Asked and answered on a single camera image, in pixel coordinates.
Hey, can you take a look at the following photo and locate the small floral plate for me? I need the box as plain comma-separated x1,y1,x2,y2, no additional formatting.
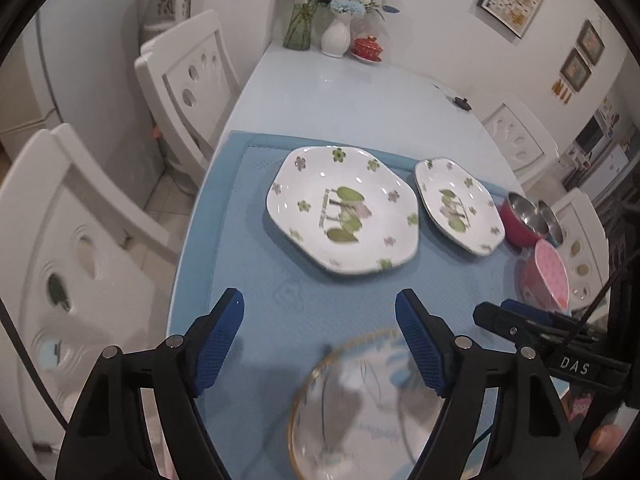
414,158,506,257

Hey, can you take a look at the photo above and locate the white dining chair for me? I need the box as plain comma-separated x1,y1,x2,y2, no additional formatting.
480,95,561,186
0,122,193,461
134,9,242,186
550,188,611,311

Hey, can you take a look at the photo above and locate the person's right hand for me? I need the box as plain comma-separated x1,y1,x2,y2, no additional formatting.
589,424,624,456

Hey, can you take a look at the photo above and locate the red lidded teacup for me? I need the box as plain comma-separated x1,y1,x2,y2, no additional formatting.
354,35,383,57

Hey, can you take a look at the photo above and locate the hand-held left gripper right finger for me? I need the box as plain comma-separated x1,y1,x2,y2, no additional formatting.
395,288,583,480

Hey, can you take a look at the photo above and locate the blue steel bowl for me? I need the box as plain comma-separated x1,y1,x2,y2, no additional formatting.
537,200,566,249

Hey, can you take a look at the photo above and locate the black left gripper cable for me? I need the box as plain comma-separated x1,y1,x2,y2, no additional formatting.
0,295,71,433

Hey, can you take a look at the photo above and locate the large floral plate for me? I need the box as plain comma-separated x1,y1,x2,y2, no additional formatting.
265,146,420,277

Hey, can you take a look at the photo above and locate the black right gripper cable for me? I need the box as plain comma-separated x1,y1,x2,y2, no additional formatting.
557,255,638,361

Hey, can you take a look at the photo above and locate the microwave oven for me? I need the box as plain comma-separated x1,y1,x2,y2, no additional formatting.
575,115,608,161

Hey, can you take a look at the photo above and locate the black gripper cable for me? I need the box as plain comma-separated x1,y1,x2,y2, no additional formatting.
0,295,71,433
557,255,638,361

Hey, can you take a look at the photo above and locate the small framed picture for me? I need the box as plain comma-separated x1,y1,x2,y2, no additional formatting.
576,20,606,66
560,50,590,92

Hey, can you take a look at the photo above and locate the light blue table mat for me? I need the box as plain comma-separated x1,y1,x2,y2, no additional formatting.
167,131,576,480

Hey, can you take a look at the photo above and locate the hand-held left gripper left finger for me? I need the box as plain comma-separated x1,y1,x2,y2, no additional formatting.
55,287,246,480

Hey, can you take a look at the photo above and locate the gold rimmed glass plate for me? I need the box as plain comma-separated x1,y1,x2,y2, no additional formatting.
287,330,451,480

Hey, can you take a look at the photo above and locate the white ribbed vase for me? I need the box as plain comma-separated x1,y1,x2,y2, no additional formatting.
320,12,352,58

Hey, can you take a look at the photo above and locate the white refrigerator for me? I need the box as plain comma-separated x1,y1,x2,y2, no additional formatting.
35,7,166,196

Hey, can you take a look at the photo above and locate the glass vase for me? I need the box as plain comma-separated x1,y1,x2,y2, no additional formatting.
283,2,317,52

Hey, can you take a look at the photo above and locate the pink polka dot bowl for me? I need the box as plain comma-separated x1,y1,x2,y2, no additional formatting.
516,239,571,311

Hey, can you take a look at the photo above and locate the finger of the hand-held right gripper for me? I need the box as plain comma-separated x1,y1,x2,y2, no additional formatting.
472,301,556,355
501,299,591,332

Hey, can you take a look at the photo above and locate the pink steel bowl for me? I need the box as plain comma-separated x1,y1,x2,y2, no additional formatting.
501,191,551,248

